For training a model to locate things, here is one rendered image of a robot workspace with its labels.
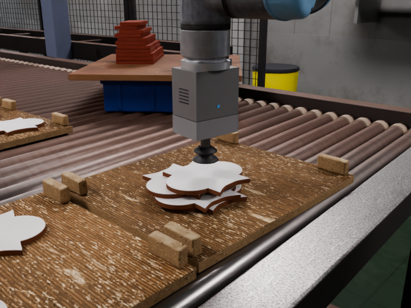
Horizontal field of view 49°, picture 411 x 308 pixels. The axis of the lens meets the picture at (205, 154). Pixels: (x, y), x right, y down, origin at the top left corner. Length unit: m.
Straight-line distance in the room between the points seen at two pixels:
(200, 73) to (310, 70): 4.16
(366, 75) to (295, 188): 3.77
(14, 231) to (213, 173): 0.32
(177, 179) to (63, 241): 0.20
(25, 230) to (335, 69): 4.19
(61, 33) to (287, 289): 2.18
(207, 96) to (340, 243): 0.29
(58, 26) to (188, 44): 1.92
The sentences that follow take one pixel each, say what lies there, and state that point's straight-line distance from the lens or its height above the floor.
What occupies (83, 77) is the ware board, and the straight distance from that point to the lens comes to 1.36.
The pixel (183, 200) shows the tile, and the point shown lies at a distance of 0.69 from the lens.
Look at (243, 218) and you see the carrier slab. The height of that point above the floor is 0.94.
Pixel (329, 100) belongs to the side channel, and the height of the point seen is 0.95.
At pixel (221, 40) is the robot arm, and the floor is 1.19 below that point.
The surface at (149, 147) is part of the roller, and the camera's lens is 1.06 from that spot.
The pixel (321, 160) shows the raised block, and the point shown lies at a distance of 0.88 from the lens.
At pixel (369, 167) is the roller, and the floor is 0.92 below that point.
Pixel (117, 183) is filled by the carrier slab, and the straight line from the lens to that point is 0.81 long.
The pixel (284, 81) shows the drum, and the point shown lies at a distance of 3.91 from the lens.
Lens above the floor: 1.25
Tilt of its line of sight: 19 degrees down
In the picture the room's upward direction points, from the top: straight up
